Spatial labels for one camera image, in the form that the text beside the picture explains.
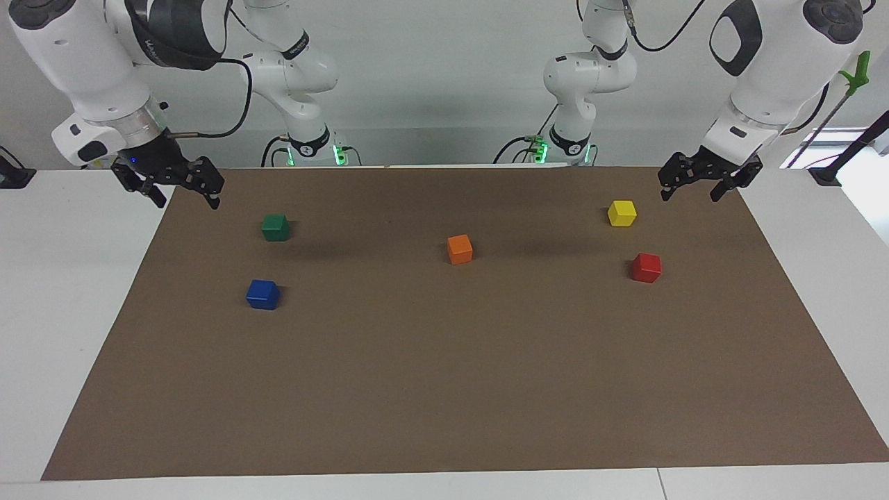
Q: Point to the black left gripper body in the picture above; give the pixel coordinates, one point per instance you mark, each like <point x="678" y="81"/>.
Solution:
<point x="719" y="168"/>

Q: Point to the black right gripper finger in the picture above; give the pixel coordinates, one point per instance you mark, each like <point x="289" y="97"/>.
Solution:
<point x="142" y="186"/>
<point x="208" y="180"/>

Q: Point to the orange wooden block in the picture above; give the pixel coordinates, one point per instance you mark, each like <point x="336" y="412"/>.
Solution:
<point x="460" y="250"/>

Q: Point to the black slanted stand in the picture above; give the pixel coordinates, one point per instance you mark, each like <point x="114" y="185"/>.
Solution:
<point x="851" y="149"/>

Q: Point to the red wooden block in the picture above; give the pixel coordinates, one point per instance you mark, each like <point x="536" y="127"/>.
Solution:
<point x="646" y="269"/>

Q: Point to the green wooden block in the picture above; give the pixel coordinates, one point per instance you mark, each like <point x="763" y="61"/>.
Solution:
<point x="275" y="228"/>

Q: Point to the blue wooden block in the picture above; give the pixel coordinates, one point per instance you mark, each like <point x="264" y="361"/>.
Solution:
<point x="262" y="295"/>

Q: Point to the thin pole with green clip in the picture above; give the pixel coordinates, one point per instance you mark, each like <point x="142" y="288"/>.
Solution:
<point x="858" y="73"/>

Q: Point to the brown table mat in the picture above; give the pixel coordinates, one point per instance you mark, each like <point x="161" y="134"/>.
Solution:
<point x="444" y="375"/>

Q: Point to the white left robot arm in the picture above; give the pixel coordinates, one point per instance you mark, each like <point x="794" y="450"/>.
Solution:
<point x="778" y="69"/>

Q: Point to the yellow wooden block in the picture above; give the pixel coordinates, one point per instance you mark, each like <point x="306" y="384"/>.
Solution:
<point x="621" y="213"/>

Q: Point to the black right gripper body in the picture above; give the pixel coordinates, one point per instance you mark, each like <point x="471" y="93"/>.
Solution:
<point x="156" y="160"/>

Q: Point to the black table clamp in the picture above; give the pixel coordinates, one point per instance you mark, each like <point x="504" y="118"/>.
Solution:
<point x="14" y="177"/>

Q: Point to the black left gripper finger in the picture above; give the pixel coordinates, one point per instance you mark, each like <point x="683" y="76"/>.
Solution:
<point x="740" y="180"/>
<point x="677" y="173"/>

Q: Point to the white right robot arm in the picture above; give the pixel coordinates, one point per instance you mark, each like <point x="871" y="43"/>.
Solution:
<point x="83" y="62"/>

